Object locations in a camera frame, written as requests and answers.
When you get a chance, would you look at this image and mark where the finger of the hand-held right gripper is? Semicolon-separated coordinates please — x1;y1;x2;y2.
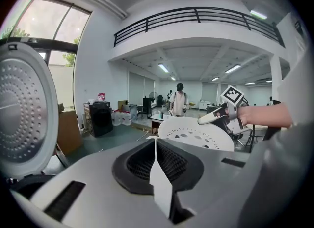
197;108;229;125
212;116;233;134

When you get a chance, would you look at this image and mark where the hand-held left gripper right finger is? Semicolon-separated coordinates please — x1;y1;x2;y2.
156;138;261;228

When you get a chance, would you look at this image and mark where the large cardboard box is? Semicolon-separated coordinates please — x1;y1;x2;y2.
56;108;84;157

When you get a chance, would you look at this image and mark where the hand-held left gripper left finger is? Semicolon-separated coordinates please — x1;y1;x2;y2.
11;138;170;228

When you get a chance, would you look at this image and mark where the white steamer plate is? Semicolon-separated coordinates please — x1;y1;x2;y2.
146;116;235;219

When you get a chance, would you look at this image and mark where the wooden side table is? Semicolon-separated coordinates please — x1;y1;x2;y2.
150;113;173;135

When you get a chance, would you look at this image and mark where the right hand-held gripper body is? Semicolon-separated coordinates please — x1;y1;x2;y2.
220;85;250;136

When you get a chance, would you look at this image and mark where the black-framed glass entrance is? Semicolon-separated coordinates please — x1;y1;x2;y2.
0;0;92;110

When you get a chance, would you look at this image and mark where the clear water jug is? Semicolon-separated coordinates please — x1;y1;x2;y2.
120;111;133;127
111;110;122;127

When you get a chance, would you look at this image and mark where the black balcony railing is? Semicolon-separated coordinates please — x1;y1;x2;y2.
113;6;286;49

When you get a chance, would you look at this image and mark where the black chair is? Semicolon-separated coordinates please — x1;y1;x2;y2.
136;105;148;121

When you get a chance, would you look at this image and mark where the open rice cooker lid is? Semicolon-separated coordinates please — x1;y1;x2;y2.
0;41;60;198

